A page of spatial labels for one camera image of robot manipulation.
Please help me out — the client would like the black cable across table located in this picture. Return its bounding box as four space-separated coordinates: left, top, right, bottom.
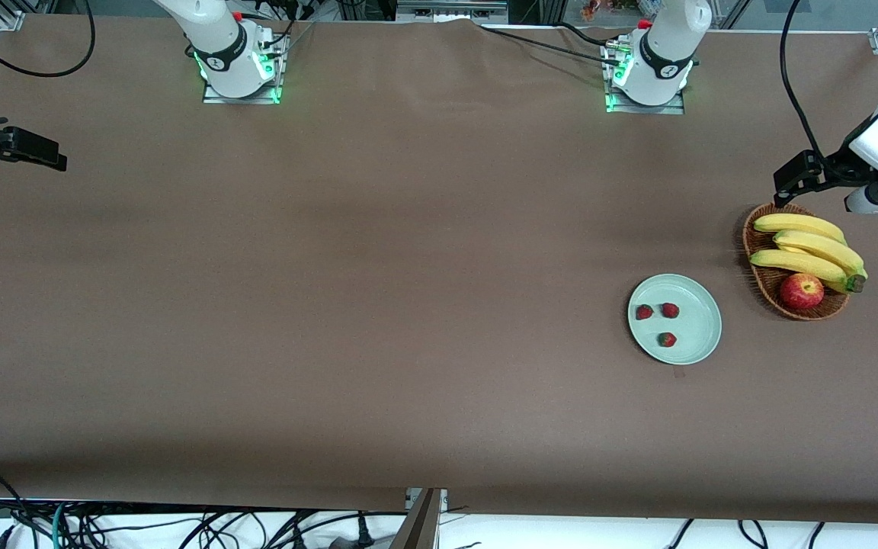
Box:
477 23 626 69

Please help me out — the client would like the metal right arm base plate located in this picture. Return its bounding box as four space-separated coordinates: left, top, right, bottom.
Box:
202 34 282 106

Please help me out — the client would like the red apple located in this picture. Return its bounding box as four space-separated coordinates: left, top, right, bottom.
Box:
780 273 825 310

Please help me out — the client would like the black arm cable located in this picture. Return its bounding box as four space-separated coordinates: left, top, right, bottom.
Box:
0 0 97 78
780 0 828 162

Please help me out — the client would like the grey metal box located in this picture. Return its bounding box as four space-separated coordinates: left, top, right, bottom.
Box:
396 0 510 24

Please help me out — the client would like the pale green round plate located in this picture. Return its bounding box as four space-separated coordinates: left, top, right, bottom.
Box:
627 274 723 366

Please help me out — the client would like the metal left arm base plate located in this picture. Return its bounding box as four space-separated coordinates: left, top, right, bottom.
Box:
604 38 686 116

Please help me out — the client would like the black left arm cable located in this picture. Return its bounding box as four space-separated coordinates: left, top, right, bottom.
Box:
780 0 828 162

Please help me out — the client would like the grey support post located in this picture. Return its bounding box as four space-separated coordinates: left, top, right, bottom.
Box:
389 488 449 549

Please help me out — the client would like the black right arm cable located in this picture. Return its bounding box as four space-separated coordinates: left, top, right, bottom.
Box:
0 0 97 78

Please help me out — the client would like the brown table cover sheet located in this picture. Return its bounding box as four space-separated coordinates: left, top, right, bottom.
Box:
0 15 878 527

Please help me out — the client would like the brown wicker basket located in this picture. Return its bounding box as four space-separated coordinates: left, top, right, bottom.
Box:
742 202 851 322

